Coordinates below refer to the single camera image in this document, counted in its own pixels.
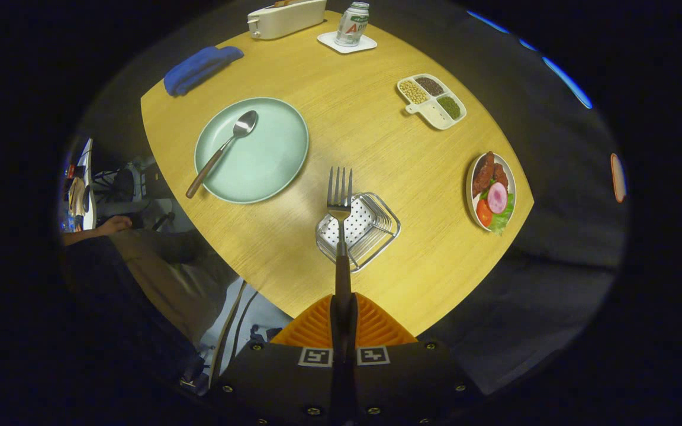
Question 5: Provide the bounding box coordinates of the metal wire basket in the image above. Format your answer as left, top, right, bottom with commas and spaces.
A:
316, 192, 402, 273

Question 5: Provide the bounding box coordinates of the plate of food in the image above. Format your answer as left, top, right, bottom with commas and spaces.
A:
466, 151, 517, 233

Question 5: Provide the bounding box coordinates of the drink can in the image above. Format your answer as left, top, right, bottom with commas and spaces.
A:
334, 1, 371, 47

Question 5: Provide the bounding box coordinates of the light green plate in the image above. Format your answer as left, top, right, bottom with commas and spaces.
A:
194, 97, 310, 205

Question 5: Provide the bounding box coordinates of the white coaster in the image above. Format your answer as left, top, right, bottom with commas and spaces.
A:
317, 31, 378, 54

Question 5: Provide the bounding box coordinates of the white divided dish with beans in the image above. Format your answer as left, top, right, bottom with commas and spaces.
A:
397, 73, 468, 131

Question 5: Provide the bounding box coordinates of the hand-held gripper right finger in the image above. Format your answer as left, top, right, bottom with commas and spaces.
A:
344, 293, 487, 426

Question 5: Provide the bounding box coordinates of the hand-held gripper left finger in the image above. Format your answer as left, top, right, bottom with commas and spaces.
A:
208, 293, 345, 426

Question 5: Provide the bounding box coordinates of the white printed board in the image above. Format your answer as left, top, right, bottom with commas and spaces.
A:
78, 138, 96, 231

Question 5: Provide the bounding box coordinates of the spoon with wooden handle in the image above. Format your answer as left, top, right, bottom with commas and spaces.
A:
185, 110, 259, 199

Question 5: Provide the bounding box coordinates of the fork with wooden handle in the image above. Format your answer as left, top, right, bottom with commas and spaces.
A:
326, 166, 353, 308

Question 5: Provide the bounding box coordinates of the white toaster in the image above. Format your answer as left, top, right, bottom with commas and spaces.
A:
247, 0, 328, 41

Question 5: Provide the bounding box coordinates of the blue folded cloth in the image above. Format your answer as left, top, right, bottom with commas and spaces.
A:
163, 46, 245, 97

